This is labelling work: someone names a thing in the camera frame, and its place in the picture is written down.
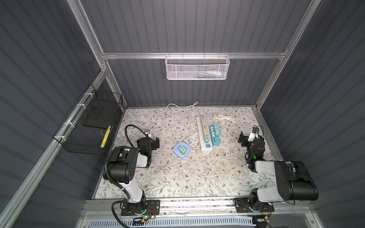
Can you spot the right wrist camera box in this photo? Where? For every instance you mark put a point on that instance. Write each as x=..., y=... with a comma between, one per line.
x=254, y=134

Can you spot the black pad in basket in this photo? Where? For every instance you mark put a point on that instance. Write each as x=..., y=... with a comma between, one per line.
x=100, y=118

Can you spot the white multicolour power strip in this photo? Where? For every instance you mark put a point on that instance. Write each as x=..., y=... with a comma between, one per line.
x=204, y=135

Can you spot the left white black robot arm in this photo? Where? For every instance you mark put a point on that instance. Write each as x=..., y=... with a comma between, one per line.
x=121, y=165

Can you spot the teal USB power strip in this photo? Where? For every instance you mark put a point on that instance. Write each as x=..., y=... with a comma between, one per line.
x=215, y=133

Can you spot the green charger cube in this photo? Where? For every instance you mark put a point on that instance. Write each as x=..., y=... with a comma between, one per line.
x=182, y=150

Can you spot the black wire wall basket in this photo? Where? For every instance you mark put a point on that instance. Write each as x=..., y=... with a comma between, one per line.
x=76, y=138

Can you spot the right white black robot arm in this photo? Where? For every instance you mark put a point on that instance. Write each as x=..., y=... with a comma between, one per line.
x=293, y=181

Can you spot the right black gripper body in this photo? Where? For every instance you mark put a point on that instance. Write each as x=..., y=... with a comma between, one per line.
x=245, y=142

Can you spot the yellow marker pen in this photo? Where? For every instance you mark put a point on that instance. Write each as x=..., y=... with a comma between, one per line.
x=106, y=135

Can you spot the floral table mat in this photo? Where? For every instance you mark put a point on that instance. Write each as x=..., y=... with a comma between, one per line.
x=222, y=172

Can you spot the blue triangular socket adapter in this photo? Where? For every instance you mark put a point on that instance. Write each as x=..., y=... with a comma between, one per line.
x=176, y=151

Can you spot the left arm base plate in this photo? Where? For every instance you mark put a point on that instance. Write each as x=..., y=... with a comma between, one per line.
x=143, y=208

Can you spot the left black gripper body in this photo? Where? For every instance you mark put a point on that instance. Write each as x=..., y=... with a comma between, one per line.
x=154, y=145

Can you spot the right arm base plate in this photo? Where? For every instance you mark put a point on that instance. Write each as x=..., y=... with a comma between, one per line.
x=246, y=205

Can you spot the white wire mesh basket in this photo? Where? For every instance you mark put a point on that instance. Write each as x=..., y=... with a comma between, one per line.
x=197, y=67

